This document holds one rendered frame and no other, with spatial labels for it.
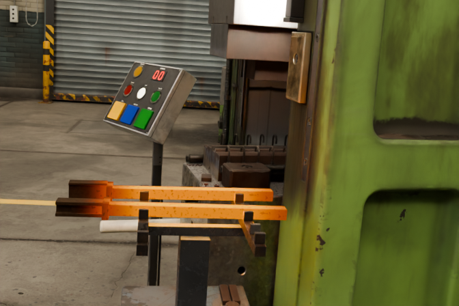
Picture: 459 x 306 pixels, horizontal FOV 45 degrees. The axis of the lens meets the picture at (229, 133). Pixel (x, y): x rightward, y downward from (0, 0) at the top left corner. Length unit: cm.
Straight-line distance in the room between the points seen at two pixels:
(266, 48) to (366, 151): 47
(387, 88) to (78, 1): 850
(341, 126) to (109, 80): 846
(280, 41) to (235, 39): 13
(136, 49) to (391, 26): 829
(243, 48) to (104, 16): 804
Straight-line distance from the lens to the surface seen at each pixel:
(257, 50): 159
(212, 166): 168
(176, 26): 947
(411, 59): 139
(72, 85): 969
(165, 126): 204
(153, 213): 113
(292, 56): 141
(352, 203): 132
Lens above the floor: 135
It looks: 10 degrees down
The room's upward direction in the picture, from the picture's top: 4 degrees clockwise
